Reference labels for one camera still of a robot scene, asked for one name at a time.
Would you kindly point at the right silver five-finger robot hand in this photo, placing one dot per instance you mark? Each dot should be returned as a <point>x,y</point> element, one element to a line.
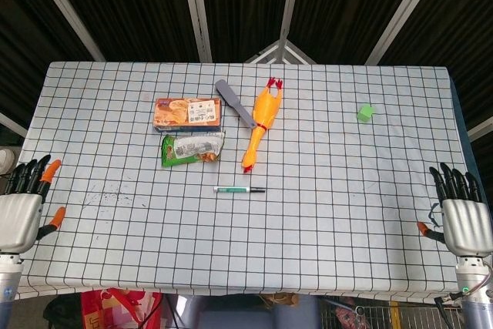
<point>468,225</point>

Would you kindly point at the white triangular frame brace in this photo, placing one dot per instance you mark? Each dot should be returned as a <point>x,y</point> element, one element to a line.
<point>265,51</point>

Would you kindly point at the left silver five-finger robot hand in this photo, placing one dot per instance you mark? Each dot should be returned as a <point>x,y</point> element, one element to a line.
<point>19,221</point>

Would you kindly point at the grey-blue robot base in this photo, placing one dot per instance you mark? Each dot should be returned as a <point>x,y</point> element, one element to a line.
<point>250,317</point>

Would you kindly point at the red plastic bag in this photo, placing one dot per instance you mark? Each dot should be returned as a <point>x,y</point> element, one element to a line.
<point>115,309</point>

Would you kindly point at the short white frame beam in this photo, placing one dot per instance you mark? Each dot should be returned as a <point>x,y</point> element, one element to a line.
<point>481,128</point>
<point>11,125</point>

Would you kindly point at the white metal frame beam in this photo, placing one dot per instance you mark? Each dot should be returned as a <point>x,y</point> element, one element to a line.
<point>196,9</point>
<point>289,1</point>
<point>65,5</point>
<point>404,13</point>

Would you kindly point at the orange biscuit box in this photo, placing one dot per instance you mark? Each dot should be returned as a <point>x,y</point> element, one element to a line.
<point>185,115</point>

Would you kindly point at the yellow rubber chicken toy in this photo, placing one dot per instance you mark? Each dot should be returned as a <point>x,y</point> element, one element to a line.
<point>265,107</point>

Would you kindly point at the green snack packet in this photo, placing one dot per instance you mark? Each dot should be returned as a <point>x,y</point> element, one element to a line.
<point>188,150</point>

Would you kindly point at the grey plastic spatula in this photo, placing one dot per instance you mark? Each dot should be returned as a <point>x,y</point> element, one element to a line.
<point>225,90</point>

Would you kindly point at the brown crumpled paper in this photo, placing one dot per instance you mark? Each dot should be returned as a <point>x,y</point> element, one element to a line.
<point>281,299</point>

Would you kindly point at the green white marker pen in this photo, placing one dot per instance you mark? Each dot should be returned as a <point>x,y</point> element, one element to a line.
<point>231,190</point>

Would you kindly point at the green cube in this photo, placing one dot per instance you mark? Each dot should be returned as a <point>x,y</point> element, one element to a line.
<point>364,113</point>

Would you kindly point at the white black checkered tablecloth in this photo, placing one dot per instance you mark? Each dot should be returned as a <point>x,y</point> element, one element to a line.
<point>327,209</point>

